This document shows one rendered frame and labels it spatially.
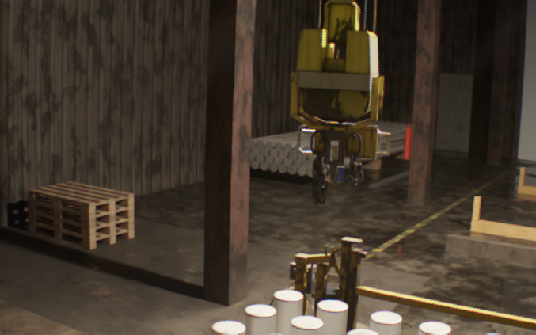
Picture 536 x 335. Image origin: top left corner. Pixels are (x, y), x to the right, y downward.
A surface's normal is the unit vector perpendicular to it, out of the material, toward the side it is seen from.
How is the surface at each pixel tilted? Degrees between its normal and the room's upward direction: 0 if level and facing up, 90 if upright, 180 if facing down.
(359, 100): 90
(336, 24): 90
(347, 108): 90
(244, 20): 90
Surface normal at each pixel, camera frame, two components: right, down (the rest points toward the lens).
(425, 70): -0.51, 0.12
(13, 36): 0.86, 0.12
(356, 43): -0.25, 0.15
